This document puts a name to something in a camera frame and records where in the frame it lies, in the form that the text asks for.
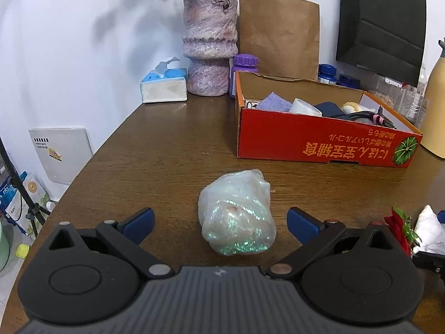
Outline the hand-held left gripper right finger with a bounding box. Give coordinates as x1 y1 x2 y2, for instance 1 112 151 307
266 207 396 281

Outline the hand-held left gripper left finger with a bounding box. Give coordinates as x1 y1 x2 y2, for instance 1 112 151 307
49 207 175 280

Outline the white cloth bundle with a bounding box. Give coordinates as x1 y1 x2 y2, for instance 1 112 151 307
410 205 445 256

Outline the iridescent plastic object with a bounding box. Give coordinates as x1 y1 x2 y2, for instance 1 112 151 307
198 168 277 257

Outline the orange cardboard box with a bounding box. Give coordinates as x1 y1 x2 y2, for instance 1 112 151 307
234 70 424 170

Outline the yellow white plush toy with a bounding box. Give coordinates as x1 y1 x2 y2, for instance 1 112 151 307
342 102 378 115

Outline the red artificial rose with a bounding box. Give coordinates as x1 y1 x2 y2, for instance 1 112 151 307
384 207 422 258

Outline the white pouch with gold seal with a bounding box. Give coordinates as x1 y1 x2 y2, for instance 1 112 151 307
16 172 51 239

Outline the beige thermos flask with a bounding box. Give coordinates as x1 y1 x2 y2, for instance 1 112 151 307
415 38 445 159

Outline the white tape roll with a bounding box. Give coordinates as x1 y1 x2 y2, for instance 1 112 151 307
289 98 323 117

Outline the dark navy pouch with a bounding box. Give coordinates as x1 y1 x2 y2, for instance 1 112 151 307
314 102 347 118

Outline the black tripod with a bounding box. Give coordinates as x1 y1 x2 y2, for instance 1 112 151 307
0 134 51 239

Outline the purple cloth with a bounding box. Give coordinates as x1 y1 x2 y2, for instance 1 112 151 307
255 92 293 113

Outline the clear plastic bottle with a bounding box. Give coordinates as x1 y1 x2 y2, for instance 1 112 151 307
405 64 428 122

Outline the clear jar of seeds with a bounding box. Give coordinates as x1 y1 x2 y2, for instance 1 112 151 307
365 71 407 112

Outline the blue white plastic pouch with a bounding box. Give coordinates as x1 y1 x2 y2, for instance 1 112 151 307
0 172 28 223

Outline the blue tissue pack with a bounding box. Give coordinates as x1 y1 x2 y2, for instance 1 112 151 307
140 57 189 104

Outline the green plastic bucket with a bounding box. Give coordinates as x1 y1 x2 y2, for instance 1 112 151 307
0 222 14 272

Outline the dark blue supplement bottle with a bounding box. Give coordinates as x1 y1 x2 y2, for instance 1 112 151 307
337 74 361 88

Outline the purple capped bottle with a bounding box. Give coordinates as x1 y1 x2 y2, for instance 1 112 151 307
229 53 259 99

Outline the brown paper bag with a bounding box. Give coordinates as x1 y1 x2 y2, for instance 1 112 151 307
238 0 320 80

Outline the mottled purple ceramic vase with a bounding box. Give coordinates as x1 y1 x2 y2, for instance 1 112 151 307
182 0 239 97

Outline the black paper bag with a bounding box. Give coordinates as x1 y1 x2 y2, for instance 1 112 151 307
335 0 427 88

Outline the white wall panel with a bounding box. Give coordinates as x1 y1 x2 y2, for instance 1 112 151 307
28 127 94 186

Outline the black cable bundle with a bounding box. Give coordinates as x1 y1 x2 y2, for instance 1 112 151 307
344 109 397 129

